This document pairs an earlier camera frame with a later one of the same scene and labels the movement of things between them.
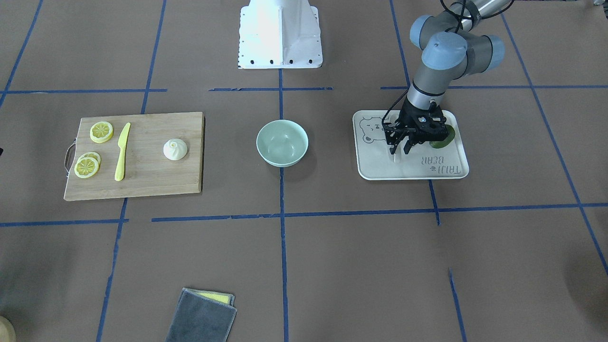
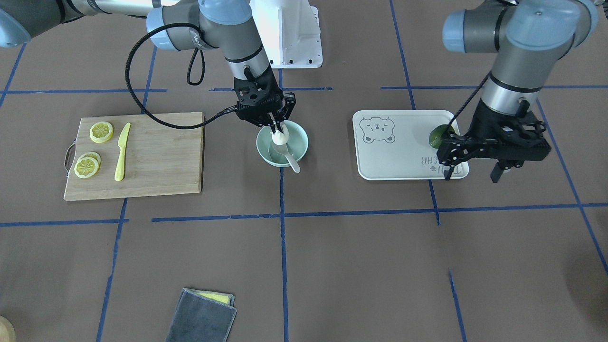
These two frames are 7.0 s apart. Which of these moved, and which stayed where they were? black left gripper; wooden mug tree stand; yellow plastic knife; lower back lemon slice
Moved: black left gripper
Stayed: yellow plastic knife; lower back lemon slice; wooden mug tree stand
